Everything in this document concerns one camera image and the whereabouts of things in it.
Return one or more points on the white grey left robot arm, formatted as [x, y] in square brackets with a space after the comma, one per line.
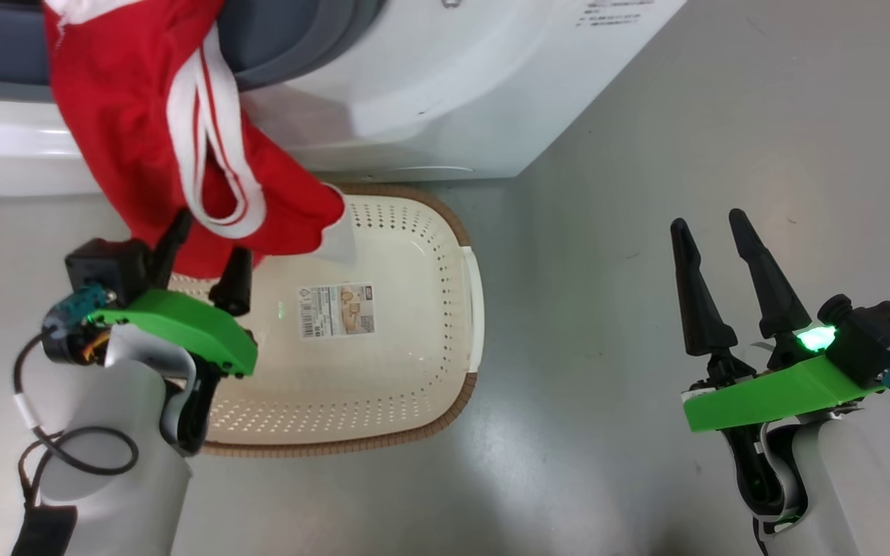
[120, 463]

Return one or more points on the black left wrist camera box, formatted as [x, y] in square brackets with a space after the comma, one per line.
[105, 266]

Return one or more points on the cream basket with brown rim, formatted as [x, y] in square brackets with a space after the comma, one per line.
[406, 309]

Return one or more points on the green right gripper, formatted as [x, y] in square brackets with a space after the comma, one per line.
[769, 398]

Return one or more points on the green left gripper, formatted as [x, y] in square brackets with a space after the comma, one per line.
[182, 324]

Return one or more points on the paper label inside basket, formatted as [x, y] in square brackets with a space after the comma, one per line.
[337, 310]

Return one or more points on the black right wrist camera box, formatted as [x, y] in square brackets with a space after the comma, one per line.
[881, 336]

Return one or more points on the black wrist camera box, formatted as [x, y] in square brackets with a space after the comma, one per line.
[105, 266]
[881, 336]

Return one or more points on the red garment with white stripes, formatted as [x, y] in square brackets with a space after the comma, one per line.
[120, 131]

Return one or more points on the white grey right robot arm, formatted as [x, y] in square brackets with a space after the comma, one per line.
[862, 486]

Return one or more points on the white front-load washing machine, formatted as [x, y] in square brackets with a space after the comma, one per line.
[429, 100]

